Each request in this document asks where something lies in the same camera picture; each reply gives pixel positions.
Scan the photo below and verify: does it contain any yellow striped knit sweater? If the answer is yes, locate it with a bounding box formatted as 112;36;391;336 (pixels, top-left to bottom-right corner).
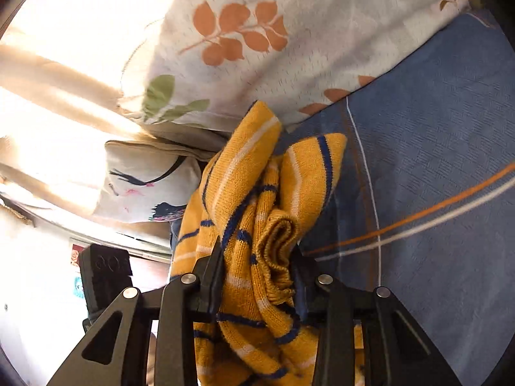
170;101;347;385

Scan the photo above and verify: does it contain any white cushion with girl print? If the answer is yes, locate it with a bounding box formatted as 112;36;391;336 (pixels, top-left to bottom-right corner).
94;140;214;224

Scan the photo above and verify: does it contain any blue plaid bedspread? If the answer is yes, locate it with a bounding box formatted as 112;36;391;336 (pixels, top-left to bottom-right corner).
275;11;514;385

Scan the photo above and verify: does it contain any floral leaf print pillow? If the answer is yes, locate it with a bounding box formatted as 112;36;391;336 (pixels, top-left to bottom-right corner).
119;0;479;132

